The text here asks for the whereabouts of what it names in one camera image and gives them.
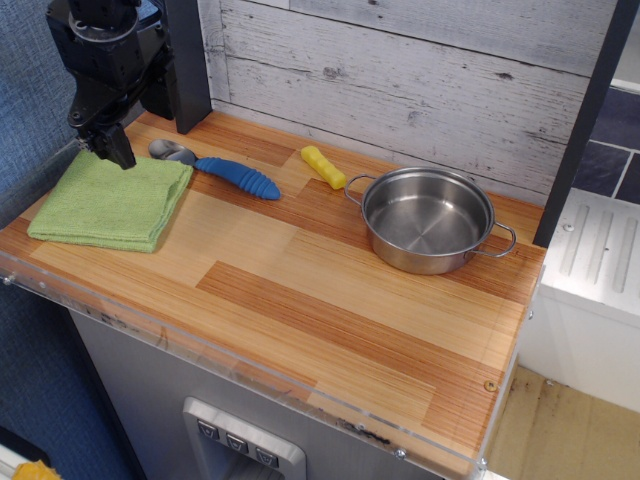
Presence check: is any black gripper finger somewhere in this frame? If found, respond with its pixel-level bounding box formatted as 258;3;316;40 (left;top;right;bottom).
77;130;103;156
102;124;136;170

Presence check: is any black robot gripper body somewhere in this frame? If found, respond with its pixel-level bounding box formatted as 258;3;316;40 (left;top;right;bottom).
46;9;176;129

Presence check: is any green napkin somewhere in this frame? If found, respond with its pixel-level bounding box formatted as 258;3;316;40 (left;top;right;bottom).
28;151;193;253

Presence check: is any stainless steel pot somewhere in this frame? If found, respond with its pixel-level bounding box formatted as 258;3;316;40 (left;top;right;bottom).
344;167;517;275

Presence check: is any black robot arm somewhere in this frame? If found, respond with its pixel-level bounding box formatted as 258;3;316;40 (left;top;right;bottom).
46;1;177;170

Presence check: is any clear acrylic table edge guard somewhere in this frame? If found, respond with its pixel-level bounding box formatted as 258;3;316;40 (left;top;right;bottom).
1;236;544;479

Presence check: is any yellow plastic corn piece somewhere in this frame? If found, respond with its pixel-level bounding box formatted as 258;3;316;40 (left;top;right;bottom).
300;146;347;190

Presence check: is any silver toy fridge cabinet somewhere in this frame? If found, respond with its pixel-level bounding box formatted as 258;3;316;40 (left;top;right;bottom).
72;312;481;479

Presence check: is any silver dispenser button panel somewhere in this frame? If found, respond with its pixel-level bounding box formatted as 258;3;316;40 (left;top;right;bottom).
183;397;307;479

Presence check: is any yellow object bottom left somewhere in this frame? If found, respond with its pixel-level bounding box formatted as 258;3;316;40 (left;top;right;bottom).
11;461;61;480

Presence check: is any white toy sink counter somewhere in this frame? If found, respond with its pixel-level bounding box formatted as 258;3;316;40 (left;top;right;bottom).
519;189;639;410

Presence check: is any blue handled metal spoon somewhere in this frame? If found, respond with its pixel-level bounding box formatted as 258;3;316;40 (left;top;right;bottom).
148;139;281;200

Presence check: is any dark left vertical post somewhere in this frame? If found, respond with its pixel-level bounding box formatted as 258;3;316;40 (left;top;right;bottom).
163;0;212;134

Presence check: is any dark vertical post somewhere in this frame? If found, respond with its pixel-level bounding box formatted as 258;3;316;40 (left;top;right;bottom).
163;0;212;134
533;0;639;248

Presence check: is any dark right vertical post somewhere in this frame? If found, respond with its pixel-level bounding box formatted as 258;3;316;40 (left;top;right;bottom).
533;0;639;248

